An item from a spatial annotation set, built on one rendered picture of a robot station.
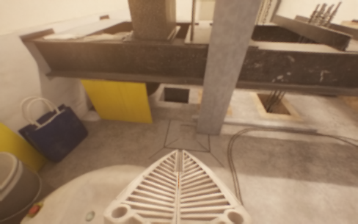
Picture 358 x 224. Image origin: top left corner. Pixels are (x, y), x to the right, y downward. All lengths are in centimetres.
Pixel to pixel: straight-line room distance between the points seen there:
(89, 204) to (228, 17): 93
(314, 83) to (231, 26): 73
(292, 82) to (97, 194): 124
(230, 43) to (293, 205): 94
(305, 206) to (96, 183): 108
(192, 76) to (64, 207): 89
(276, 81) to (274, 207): 76
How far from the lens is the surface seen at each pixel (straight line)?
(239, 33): 76
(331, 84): 132
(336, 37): 118
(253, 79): 105
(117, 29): 191
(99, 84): 117
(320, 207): 120
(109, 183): 62
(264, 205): 103
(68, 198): 65
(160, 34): 90
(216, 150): 106
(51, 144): 119
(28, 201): 99
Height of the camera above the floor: 88
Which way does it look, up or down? 42 degrees down
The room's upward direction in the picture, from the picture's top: straight up
